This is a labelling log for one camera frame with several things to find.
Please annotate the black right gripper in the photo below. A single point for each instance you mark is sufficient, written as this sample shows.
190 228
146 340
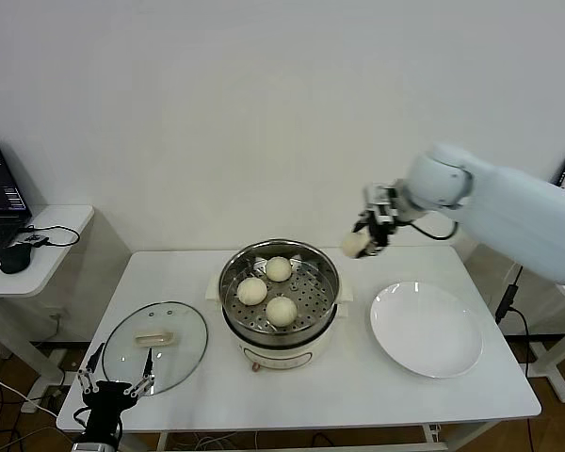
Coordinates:
381 226

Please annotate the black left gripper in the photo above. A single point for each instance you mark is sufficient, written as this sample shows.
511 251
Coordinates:
106 405

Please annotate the white steamed baozi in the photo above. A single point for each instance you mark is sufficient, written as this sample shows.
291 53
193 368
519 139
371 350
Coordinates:
252 290
281 311
353 245
279 269

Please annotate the round glass pot lid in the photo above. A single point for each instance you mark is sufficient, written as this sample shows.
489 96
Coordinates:
179 329

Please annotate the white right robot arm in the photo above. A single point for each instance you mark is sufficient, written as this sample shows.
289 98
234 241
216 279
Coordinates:
522 212

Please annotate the stainless steel steamer basket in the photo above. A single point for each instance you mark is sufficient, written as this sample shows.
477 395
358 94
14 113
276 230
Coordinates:
320 287

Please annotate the white round plate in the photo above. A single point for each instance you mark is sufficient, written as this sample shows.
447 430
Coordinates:
424 329

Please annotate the white side table with mouse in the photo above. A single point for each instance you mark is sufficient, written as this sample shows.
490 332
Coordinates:
52 263

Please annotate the cream electric cooker base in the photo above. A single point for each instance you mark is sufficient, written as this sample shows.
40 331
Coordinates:
282 353

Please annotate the black computer mouse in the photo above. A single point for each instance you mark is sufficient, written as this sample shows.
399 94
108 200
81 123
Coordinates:
15 259

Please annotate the black laptop beside mouse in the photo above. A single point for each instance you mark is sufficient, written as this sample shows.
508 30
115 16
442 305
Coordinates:
0 188

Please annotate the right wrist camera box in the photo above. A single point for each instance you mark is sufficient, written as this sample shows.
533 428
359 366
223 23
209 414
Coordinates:
376 194

